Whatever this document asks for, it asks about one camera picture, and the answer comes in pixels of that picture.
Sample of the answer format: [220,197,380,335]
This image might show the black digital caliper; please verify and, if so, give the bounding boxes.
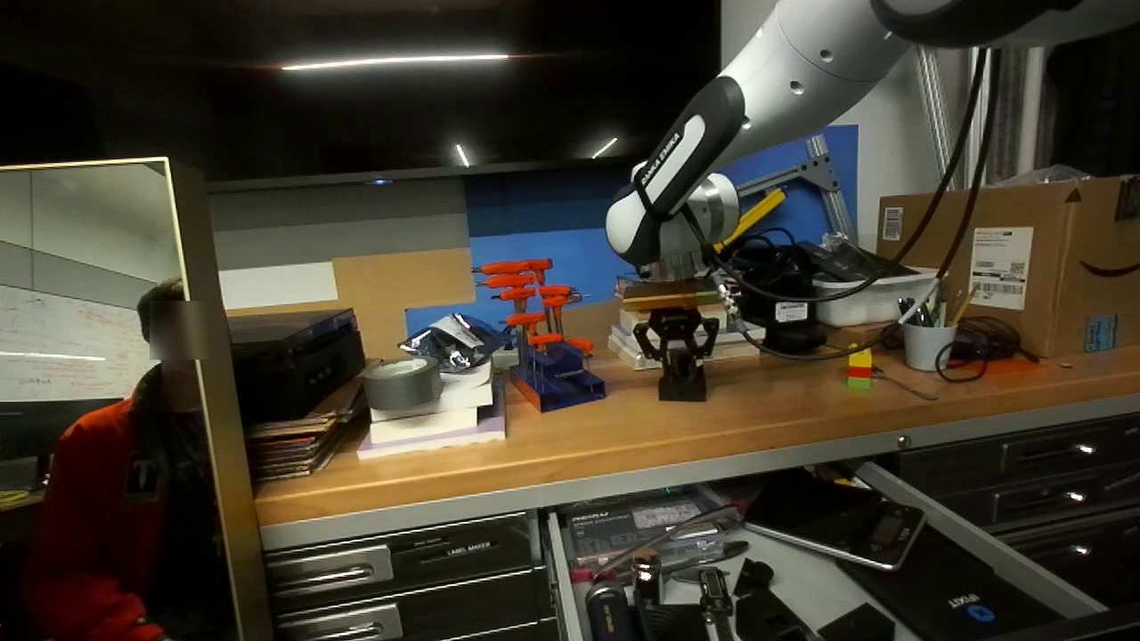
[693,561,741,641]

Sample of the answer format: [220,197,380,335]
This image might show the grey workbench drawer cabinet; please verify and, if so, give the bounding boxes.
[252,395,1140,641]

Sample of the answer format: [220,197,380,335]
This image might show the black label printer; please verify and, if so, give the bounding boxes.
[727,236,828,361]

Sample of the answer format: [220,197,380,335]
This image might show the silver metal utensil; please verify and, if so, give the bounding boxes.
[925,279,953,330]
[894,280,932,330]

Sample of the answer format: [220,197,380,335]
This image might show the white cup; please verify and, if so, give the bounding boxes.
[896,318,962,376]

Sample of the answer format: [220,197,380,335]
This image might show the yellow bar tool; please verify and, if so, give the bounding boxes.
[711,186,790,255]

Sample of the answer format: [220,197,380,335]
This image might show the black plastic part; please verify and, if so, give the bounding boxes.
[657,343,711,405]
[729,552,779,602]

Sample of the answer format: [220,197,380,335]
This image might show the white book stack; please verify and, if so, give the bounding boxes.
[353,367,515,463]

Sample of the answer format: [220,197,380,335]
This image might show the person in red jacket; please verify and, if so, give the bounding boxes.
[21,279,236,641]

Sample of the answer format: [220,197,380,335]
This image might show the looped black cable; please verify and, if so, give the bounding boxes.
[932,310,1025,388]

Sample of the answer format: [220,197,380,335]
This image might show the dark notebook stack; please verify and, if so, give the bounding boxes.
[241,388,375,483]

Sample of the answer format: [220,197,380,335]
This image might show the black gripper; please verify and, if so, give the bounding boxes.
[634,305,727,374]

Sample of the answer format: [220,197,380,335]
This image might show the black iFixit case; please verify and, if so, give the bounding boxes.
[869,523,1070,641]

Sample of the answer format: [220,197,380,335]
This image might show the brown cardboard box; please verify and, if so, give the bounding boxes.
[871,170,1140,363]

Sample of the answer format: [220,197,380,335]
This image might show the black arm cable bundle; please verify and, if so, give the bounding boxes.
[883,47,1008,286]

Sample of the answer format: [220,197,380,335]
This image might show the brown cork panel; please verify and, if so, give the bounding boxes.
[331,247,481,361]

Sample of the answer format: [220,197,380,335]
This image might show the white plastic tub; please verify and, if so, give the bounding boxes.
[810,263,944,330]

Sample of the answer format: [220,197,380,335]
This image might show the black ridged fan box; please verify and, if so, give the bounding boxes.
[579,577,670,641]

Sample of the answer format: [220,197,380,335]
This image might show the white paper sheet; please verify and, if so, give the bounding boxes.
[215,259,343,318]

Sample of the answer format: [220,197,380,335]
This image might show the grey duct tape roll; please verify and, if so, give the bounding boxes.
[361,353,446,418]

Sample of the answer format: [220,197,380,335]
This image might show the black equipment case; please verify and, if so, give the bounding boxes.
[229,305,369,428]

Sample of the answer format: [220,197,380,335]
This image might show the crumpled silver bag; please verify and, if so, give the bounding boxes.
[400,305,512,380]

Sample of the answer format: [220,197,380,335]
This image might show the yellow red green Lego stack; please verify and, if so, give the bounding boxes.
[842,343,880,390]

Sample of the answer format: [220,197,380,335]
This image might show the grey metal drawer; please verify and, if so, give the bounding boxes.
[543,456,1115,641]

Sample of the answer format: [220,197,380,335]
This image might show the grey metal bracket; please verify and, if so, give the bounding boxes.
[741,131,863,242]

